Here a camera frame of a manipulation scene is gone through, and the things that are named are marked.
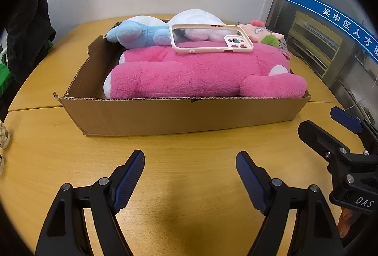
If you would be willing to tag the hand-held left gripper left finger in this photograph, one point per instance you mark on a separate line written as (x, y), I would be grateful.
(130, 182)

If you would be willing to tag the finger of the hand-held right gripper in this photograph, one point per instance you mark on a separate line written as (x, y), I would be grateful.
(319, 137)
(345, 119)

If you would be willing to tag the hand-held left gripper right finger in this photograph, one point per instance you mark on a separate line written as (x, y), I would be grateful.
(251, 182)

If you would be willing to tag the cardboard box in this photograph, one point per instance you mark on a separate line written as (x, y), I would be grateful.
(177, 117)

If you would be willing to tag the person's right hand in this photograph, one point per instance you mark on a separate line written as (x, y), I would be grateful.
(345, 222)

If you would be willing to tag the glass door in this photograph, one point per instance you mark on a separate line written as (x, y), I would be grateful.
(354, 72)

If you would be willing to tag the metal document rack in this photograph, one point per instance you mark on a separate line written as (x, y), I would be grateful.
(313, 43)

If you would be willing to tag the grey patterned cloth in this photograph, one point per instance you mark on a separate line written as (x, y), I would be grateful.
(284, 48)

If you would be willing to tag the blue banner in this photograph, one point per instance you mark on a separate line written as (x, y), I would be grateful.
(324, 12)

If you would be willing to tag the pig plush toy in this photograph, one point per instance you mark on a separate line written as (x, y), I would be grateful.
(254, 33)

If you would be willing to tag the pink plush bear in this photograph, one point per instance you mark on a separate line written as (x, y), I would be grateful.
(192, 72)

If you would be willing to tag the clear phone case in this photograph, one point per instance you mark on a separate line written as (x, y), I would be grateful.
(206, 50)

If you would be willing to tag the blue plush toy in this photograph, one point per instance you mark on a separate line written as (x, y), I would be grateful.
(133, 34)

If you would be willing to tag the green panel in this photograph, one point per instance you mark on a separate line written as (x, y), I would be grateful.
(4, 78)

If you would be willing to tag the dark jacket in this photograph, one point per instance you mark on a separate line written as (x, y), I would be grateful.
(26, 37)

